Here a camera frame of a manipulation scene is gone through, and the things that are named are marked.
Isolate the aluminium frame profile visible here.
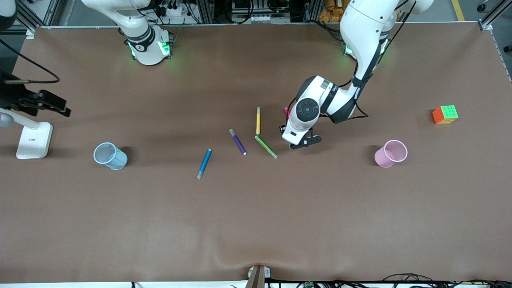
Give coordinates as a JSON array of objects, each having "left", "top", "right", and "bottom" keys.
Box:
[
  {"left": 479, "top": 0, "right": 512, "bottom": 31},
  {"left": 16, "top": 0, "right": 60, "bottom": 29}
]

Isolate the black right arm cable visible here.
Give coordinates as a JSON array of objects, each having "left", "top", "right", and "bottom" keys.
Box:
[{"left": 0, "top": 39, "right": 60, "bottom": 84}]

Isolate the translucent pink cup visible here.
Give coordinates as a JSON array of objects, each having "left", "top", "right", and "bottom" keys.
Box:
[{"left": 374, "top": 140, "right": 408, "bottom": 168}]

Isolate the colourful puzzle cube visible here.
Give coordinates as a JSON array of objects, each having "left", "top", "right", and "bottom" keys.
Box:
[{"left": 432, "top": 105, "right": 459, "bottom": 125}]

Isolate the blue marker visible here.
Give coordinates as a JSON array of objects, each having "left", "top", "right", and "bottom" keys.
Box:
[{"left": 196, "top": 149, "right": 212, "bottom": 180}]

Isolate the black cable loop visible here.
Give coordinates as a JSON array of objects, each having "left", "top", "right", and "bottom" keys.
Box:
[{"left": 382, "top": 273, "right": 432, "bottom": 283}]

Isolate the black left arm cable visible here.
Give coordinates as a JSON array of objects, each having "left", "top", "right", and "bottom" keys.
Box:
[{"left": 320, "top": 0, "right": 418, "bottom": 120}]

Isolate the orange packets pile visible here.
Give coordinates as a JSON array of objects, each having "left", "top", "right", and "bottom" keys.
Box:
[{"left": 319, "top": 0, "right": 348, "bottom": 22}]

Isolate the white power strip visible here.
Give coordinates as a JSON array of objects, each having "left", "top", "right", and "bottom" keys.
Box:
[{"left": 158, "top": 0, "right": 192, "bottom": 18}]

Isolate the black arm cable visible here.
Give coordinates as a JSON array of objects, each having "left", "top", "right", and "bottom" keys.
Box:
[
  {"left": 320, "top": 0, "right": 418, "bottom": 120},
  {"left": 0, "top": 39, "right": 60, "bottom": 84}
]

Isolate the green marker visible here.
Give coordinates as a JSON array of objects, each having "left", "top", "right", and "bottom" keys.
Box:
[{"left": 255, "top": 135, "right": 278, "bottom": 160}]

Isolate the purple marker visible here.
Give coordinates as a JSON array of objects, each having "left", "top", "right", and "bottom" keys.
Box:
[{"left": 229, "top": 128, "right": 247, "bottom": 156}]

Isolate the translucent blue cup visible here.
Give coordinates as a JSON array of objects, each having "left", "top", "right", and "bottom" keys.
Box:
[{"left": 93, "top": 142, "right": 128, "bottom": 170}]

